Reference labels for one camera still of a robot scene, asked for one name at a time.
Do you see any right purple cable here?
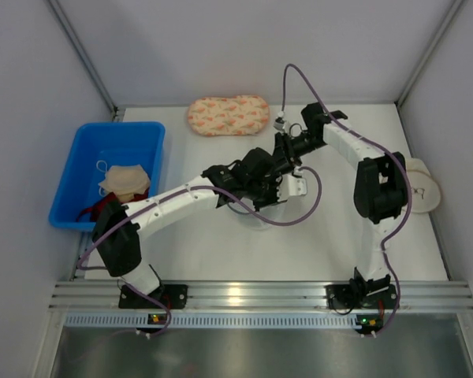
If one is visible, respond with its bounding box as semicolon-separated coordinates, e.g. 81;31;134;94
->
280;63;415;340

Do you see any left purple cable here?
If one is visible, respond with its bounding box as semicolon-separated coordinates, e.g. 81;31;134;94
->
77;165;323;335

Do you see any blue plastic bin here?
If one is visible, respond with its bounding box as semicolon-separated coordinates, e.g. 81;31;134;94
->
49;121;166;232

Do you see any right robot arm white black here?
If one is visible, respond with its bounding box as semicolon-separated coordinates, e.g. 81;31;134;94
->
273;103;412;280

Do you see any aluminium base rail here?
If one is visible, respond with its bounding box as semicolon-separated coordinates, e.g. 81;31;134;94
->
48;280;473;330

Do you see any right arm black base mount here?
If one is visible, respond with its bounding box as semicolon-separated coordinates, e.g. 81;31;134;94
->
326;281;397;314

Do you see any beige bra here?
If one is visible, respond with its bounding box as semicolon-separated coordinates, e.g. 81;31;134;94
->
95;160;151;196

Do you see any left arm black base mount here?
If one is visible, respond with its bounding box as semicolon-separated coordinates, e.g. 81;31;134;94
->
117;283;188;309

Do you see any floral patterned laundry bag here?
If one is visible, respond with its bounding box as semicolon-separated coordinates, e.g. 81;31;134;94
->
186;95;270;137

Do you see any purple cable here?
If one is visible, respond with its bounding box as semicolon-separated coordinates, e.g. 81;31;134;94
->
280;63;415;340
77;165;323;335

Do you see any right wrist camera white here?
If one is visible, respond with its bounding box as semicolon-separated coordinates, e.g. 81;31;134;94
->
274;111;291;134

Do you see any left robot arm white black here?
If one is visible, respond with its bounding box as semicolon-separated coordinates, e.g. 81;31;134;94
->
92;148;293;295

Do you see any red bra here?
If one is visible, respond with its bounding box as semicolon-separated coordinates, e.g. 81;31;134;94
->
76;189;149;222

